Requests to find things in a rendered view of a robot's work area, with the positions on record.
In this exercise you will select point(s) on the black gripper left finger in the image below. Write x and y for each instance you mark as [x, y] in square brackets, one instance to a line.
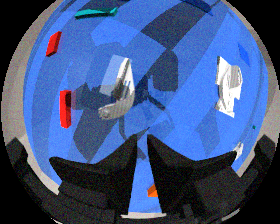
[113, 175]

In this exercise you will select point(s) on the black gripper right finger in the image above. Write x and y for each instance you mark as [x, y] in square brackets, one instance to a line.
[174, 173]

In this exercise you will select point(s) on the cyan flat bar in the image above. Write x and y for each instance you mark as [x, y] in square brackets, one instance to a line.
[96, 12]

